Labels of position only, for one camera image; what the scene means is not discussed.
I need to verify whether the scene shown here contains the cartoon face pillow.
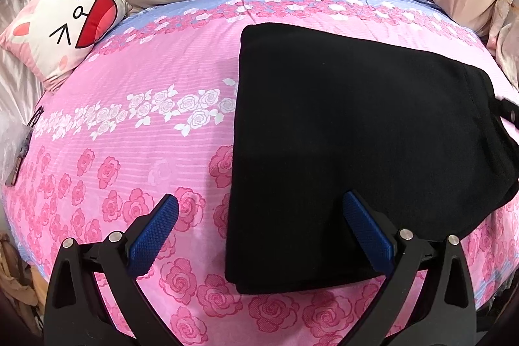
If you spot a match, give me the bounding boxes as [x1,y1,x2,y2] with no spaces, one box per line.
[0,0,133,92]

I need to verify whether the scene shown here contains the brown bag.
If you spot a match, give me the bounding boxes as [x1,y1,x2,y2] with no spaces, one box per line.
[0,233,43,332]

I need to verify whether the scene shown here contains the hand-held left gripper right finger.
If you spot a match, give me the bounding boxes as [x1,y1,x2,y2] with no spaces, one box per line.
[343,190,477,346]

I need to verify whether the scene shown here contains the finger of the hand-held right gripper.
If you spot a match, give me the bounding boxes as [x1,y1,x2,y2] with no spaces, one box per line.
[492,97,519,128]

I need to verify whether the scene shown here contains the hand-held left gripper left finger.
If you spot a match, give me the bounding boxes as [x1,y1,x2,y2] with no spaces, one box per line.
[44,194,179,346]

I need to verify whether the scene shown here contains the silver satin curtain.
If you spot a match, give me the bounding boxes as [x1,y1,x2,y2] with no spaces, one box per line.
[0,0,46,128]

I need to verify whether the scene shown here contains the black pants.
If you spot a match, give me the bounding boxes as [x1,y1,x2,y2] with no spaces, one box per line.
[225,22,519,295]

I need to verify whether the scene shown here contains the pink floral bed sheet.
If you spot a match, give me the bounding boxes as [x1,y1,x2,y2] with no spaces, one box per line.
[4,0,519,346]

